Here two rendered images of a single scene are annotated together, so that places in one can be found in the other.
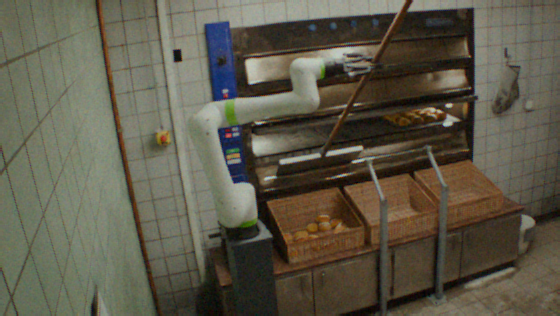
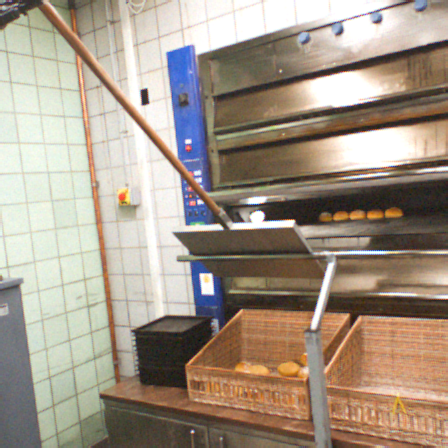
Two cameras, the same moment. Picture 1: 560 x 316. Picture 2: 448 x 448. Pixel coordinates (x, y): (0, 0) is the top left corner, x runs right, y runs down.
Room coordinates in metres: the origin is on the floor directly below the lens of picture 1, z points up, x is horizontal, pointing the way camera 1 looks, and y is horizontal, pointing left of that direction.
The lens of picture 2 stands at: (1.64, -1.75, 1.42)
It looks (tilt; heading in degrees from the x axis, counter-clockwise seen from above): 4 degrees down; 49
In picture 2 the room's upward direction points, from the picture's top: 6 degrees counter-clockwise
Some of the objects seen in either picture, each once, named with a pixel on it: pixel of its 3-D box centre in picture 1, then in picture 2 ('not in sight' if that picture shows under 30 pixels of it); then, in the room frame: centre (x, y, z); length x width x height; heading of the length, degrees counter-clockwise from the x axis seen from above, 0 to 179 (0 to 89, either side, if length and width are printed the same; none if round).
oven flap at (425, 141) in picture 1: (371, 158); (420, 275); (3.53, -0.69, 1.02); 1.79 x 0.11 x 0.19; 104
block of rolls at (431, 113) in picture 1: (408, 111); not in sight; (4.10, -1.15, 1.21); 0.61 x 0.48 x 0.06; 14
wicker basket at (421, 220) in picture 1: (390, 207); (414, 373); (3.28, -0.78, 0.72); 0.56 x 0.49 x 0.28; 104
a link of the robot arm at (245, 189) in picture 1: (241, 204); not in sight; (2.15, 0.20, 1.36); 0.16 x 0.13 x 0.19; 166
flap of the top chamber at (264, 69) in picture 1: (367, 56); (403, 74); (3.53, -0.69, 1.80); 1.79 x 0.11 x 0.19; 104
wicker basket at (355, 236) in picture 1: (314, 223); (270, 356); (3.15, -0.20, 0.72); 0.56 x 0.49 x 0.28; 105
